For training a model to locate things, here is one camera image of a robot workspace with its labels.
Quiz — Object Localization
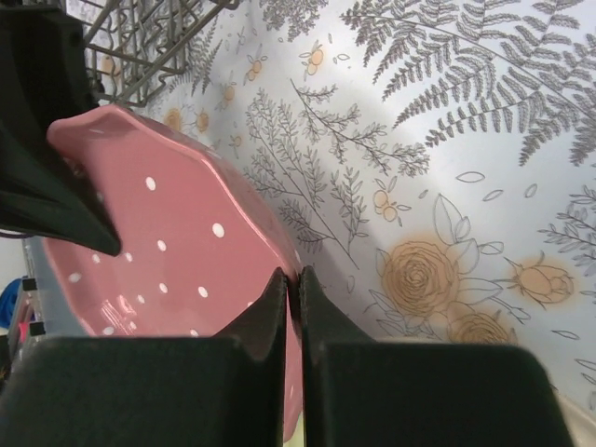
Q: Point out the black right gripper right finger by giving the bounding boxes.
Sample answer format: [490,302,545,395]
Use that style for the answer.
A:
[298,267,572,446]

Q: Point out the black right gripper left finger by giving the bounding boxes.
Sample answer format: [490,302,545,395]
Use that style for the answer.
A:
[1,270,287,446]

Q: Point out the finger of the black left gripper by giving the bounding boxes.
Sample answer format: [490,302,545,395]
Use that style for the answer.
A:
[0,0,123,256]

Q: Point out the pink dotted plate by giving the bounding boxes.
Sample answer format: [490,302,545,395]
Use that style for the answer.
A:
[44,105,302,443]

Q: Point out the cream and green plate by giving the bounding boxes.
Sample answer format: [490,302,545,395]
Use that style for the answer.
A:
[555,391,596,447]

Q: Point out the floral tablecloth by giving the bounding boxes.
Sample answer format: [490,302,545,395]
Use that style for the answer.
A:
[88,0,596,406]

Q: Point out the grey wire dish rack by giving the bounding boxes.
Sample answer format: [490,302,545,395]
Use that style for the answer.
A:
[67,1,239,108]

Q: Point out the aluminium rail frame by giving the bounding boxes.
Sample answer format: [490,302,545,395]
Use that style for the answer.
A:
[1,237,46,383]

